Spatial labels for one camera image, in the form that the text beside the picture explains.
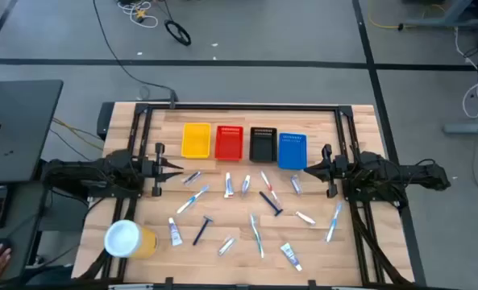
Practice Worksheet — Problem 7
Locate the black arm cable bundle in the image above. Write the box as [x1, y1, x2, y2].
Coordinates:
[75, 197, 141, 283]
[349, 201, 413, 287]

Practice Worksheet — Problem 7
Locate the yellow cup with white lid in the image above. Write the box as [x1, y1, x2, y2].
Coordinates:
[103, 219, 159, 259]

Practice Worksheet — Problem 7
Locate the small white tube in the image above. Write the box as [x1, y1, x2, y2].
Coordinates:
[294, 210, 317, 226]

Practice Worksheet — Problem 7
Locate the dark blue razor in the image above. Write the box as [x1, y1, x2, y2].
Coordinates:
[192, 215, 214, 247]
[258, 190, 284, 218]

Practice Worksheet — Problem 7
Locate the yellow floor cable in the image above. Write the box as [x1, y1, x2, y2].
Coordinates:
[367, 2, 447, 31]

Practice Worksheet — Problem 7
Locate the packaged red toothbrush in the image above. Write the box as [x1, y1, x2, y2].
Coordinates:
[260, 170, 282, 205]

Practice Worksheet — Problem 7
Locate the grey desk foot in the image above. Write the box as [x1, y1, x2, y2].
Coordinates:
[443, 122, 478, 135]

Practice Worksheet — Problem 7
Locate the packaged blue toothbrush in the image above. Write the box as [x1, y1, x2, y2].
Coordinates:
[176, 184, 210, 215]
[324, 201, 343, 244]

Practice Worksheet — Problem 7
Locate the dark grey low desk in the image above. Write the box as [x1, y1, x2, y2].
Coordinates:
[0, 180, 49, 283]

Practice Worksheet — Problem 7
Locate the looped white cable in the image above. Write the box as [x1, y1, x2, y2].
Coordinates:
[454, 27, 478, 120]

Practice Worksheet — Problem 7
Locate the red plastic basket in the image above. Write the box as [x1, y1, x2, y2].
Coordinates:
[214, 125, 244, 162]

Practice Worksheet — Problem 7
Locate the black aluminium table frame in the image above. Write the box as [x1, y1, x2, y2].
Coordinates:
[75, 102, 417, 290]

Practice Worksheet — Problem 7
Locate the packaged green toothbrush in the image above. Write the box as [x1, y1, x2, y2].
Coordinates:
[249, 213, 266, 259]

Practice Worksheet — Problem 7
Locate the coiled white cable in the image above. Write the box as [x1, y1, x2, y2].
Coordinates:
[116, 0, 160, 29]

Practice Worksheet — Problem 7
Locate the black desk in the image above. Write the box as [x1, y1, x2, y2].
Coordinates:
[0, 79, 64, 184]

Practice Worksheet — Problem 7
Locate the white toothpaste tube red end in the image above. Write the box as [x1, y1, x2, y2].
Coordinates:
[223, 172, 235, 199]

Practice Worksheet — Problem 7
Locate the black cable ring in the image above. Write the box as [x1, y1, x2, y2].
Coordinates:
[164, 19, 193, 47]

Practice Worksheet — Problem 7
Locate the thin yellow cable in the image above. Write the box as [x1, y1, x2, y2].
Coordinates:
[52, 116, 105, 151]

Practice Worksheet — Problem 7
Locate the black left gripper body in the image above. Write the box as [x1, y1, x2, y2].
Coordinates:
[141, 143, 168, 197]

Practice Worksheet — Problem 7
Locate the white blue toothpaste tube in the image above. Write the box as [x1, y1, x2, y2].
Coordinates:
[167, 217, 183, 247]
[279, 242, 304, 272]

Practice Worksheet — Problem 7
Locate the yellow plastic basket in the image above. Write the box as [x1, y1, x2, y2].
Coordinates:
[181, 122, 212, 160]

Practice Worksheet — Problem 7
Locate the grey desk base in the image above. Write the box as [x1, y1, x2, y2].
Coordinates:
[399, 0, 478, 31]

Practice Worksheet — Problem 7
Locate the black plastic basket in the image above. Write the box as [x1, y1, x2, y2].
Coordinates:
[249, 126, 278, 164]

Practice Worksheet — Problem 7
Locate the black table end plate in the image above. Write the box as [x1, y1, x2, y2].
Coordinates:
[96, 101, 115, 141]

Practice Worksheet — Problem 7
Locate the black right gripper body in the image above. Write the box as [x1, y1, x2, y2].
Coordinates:
[322, 143, 349, 198]

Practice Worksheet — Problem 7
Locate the blue plastic basket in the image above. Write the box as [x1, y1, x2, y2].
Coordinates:
[277, 132, 308, 171]

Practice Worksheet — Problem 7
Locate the long black floor cable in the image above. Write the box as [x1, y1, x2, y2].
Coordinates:
[92, 0, 179, 110]

